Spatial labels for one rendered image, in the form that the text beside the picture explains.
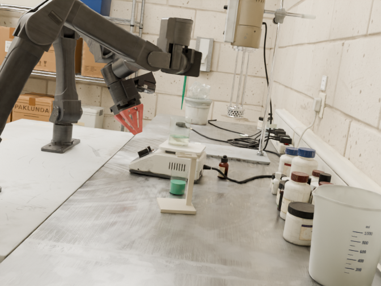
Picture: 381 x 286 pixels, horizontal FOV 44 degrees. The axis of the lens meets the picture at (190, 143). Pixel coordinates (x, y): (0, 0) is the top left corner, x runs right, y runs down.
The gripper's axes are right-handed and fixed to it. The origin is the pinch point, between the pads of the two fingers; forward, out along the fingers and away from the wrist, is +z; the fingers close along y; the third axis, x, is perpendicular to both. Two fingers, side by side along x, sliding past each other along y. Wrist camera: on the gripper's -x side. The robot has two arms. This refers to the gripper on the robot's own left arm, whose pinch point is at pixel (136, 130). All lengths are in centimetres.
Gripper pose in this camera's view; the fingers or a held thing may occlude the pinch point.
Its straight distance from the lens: 133.8
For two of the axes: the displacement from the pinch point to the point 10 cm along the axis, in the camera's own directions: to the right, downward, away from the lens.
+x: -8.1, 3.7, -4.5
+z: 3.8, 9.2, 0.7
